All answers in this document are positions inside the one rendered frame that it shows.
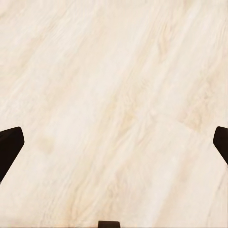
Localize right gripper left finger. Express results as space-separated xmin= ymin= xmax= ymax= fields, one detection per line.
xmin=0 ymin=126 xmax=25 ymax=183

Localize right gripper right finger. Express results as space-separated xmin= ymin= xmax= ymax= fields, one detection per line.
xmin=213 ymin=126 xmax=228 ymax=165

